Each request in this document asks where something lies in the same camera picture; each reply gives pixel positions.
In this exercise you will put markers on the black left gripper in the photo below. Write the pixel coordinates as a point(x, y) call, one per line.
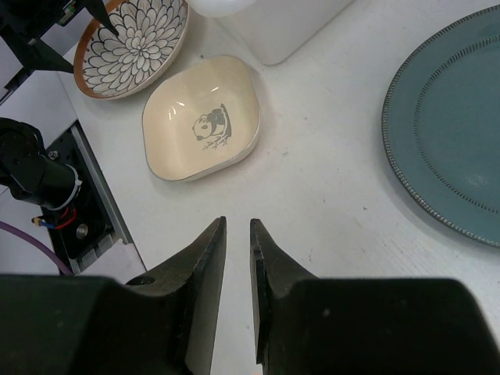
point(23, 23)

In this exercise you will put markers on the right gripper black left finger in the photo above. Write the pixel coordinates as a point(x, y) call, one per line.
point(160, 322)

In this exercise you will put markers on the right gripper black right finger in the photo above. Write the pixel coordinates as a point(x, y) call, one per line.
point(309, 325)

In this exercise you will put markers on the flower pattern round bowl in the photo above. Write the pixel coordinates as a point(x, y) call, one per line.
point(150, 36)

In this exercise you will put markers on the white plastic bin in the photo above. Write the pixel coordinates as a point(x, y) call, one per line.
point(271, 30)

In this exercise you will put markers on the cream square panda dish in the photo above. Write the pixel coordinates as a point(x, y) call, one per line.
point(201, 120)

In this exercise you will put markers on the teal round plate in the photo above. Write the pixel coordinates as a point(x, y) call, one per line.
point(440, 125)

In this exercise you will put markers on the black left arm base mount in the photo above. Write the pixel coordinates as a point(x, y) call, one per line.
point(92, 223)

